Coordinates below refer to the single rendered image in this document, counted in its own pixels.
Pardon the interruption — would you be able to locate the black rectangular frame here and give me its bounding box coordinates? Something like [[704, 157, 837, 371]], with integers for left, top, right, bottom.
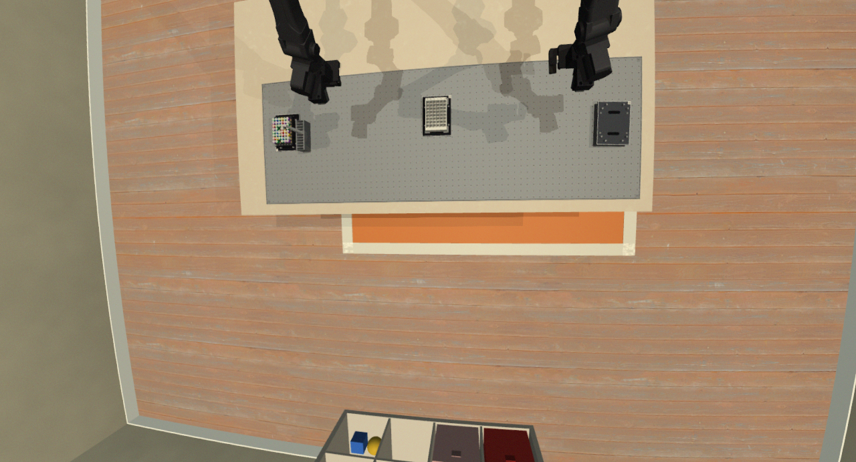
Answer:
[[422, 95, 451, 136]]

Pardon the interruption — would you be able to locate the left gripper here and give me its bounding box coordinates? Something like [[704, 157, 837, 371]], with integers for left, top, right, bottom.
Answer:
[[548, 41, 584, 74]]

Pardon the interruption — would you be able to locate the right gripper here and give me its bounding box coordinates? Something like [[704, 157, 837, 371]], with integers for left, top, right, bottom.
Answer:
[[313, 58, 341, 87]]

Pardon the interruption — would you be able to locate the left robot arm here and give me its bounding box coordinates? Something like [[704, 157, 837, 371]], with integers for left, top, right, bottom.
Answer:
[[565, 0, 622, 92]]

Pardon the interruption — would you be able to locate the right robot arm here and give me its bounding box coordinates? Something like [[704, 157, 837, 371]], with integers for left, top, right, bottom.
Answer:
[[269, 0, 333, 105]]

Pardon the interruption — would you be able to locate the cream grid rack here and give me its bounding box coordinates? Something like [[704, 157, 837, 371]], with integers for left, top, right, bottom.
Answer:
[[425, 97, 447, 132]]

